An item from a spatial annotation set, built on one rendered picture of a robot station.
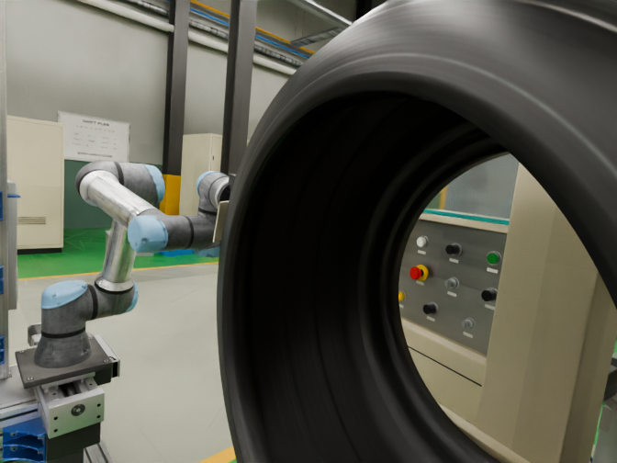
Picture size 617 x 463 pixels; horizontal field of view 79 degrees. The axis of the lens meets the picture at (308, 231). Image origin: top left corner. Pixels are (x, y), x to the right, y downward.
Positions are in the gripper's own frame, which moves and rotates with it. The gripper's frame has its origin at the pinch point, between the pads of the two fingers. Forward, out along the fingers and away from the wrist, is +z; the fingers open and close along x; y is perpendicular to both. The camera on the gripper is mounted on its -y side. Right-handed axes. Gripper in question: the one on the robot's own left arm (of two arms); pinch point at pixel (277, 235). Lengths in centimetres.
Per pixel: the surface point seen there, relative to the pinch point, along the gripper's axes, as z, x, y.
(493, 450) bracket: 31.1, 25.8, -25.4
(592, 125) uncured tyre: 45, -13, 18
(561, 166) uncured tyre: 44.6, -12.8, 16.6
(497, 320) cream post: 24.8, 28.2, -6.6
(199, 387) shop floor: -142, 44, -142
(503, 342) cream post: 26.7, 28.2, -9.5
